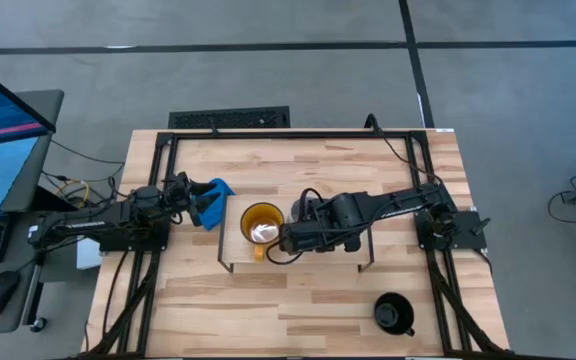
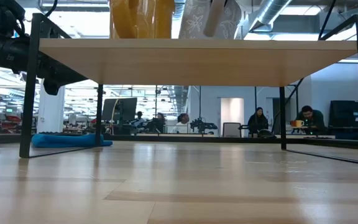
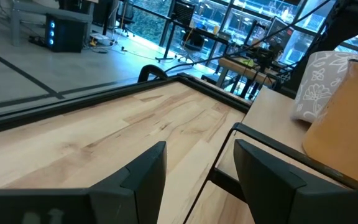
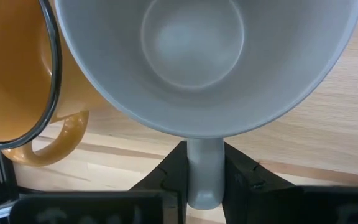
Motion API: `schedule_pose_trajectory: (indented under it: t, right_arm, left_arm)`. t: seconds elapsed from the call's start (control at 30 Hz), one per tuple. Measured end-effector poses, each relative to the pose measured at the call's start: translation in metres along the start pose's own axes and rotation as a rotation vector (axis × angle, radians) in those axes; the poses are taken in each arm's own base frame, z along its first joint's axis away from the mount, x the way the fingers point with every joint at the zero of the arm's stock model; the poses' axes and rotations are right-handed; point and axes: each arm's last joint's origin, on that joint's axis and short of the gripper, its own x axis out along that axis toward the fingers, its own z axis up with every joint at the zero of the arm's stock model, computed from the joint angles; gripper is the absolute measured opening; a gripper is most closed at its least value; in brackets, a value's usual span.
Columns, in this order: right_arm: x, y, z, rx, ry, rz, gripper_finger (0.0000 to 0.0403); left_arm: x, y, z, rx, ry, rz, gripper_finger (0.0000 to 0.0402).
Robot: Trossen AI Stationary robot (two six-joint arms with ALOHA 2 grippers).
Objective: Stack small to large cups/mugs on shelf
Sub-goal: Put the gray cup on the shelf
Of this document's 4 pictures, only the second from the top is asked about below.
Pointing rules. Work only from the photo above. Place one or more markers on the grey office chair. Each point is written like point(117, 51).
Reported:
point(231, 130)

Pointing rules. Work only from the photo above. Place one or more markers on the white floral patterned mug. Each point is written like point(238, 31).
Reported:
point(194, 21)

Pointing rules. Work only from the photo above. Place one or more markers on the black aluminium table frame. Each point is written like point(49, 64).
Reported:
point(182, 138)

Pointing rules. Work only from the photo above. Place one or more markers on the large black screen panel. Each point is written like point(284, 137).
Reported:
point(342, 113)

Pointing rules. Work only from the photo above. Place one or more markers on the blue cloth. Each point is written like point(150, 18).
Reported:
point(67, 140)

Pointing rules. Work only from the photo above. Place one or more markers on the wooden shelf with black legs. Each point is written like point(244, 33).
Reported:
point(194, 60)

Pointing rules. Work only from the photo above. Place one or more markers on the person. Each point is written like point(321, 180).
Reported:
point(160, 119)
point(257, 123)
point(139, 117)
point(311, 119)
point(182, 124)

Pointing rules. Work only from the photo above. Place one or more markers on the small yellow background mug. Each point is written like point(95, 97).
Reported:
point(298, 123)

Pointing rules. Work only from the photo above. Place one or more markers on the black background robot arm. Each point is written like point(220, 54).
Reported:
point(202, 125)

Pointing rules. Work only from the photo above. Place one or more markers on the black background computer monitor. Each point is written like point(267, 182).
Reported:
point(120, 109)

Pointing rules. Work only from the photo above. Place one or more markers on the white round pillar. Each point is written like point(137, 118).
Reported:
point(51, 109)

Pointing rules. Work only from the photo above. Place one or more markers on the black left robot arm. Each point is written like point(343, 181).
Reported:
point(2, 49)

